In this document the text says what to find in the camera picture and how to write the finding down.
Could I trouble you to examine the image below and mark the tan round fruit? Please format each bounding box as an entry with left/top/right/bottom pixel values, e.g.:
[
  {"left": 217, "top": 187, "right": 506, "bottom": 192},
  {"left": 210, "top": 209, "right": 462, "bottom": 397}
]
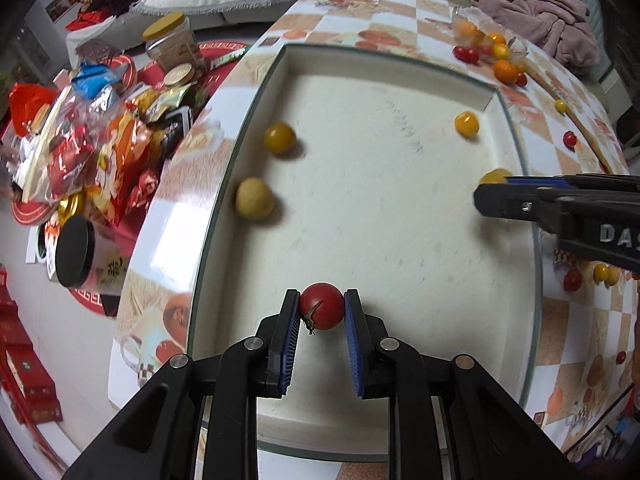
[{"left": 235, "top": 178, "right": 276, "bottom": 220}]

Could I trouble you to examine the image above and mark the yellow lid plastic jar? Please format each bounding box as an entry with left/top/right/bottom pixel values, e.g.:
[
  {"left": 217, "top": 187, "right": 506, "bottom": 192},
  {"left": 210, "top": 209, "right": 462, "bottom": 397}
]
[{"left": 142, "top": 11, "right": 202, "bottom": 75}]

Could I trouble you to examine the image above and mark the red tomato with stem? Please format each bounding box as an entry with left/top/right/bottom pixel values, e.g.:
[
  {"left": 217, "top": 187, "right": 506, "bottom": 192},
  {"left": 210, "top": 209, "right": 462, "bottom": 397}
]
[{"left": 298, "top": 282, "right": 347, "bottom": 336}]

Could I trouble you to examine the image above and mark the green snack packet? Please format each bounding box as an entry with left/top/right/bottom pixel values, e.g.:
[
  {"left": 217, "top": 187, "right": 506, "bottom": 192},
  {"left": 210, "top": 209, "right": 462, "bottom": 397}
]
[{"left": 208, "top": 44, "right": 252, "bottom": 72}]

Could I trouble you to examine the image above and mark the black lid jar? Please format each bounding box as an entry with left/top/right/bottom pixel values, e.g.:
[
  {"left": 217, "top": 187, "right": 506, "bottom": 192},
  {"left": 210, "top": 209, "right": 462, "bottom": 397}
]
[{"left": 54, "top": 215, "right": 135, "bottom": 297}]

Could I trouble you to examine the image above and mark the clear plastic bag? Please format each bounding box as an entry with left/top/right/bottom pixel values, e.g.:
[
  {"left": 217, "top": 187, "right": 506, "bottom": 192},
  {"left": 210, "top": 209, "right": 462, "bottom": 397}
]
[{"left": 451, "top": 6, "right": 530, "bottom": 62}]

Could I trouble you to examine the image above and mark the pink blanket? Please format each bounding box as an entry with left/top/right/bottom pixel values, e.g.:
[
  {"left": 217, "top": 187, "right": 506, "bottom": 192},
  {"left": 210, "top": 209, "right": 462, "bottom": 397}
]
[{"left": 434, "top": 0, "right": 602, "bottom": 77}]

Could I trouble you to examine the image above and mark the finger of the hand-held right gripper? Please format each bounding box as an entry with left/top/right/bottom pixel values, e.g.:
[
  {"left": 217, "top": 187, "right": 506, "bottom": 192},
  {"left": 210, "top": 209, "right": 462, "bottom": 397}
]
[
  {"left": 504, "top": 175, "right": 640, "bottom": 192},
  {"left": 474, "top": 183, "right": 568, "bottom": 235}
]

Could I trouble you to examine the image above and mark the stack of red boxes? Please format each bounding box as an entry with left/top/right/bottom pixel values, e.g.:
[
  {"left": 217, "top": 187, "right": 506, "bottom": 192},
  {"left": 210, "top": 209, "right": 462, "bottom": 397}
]
[{"left": 0, "top": 264, "right": 64, "bottom": 425}]

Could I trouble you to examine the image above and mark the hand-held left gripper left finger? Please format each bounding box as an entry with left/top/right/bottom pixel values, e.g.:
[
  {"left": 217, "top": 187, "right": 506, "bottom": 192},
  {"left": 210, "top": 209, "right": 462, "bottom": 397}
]
[{"left": 62, "top": 289, "right": 302, "bottom": 480}]

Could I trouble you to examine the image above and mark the white rectangular tray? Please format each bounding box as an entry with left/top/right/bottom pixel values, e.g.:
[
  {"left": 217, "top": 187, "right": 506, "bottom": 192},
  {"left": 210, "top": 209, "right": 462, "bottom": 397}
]
[{"left": 186, "top": 42, "right": 543, "bottom": 453}]

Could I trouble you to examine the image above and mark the red cloth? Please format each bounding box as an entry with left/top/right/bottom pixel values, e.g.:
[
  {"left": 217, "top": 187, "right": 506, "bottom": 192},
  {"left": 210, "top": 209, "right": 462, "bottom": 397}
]
[{"left": 65, "top": 9, "right": 118, "bottom": 32}]

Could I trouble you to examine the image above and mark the pile of snack packets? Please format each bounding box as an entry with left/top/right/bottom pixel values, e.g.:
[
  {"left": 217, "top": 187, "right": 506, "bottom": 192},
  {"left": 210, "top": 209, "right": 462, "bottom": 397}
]
[{"left": 0, "top": 60, "right": 203, "bottom": 228}]

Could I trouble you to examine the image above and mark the pile of mixed cherry tomatoes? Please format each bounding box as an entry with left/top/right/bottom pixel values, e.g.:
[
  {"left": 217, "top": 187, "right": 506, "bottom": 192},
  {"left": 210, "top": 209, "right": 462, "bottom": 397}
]
[{"left": 451, "top": 19, "right": 530, "bottom": 88}]

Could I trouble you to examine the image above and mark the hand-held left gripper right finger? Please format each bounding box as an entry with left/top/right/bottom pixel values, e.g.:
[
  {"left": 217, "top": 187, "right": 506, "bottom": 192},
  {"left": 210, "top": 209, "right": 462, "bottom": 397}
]
[{"left": 343, "top": 288, "right": 582, "bottom": 480}]

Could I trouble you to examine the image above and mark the small gold lid jar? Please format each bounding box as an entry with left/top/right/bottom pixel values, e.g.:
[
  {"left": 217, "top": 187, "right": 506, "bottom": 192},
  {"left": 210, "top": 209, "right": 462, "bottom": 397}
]
[{"left": 163, "top": 62, "right": 202, "bottom": 87}]

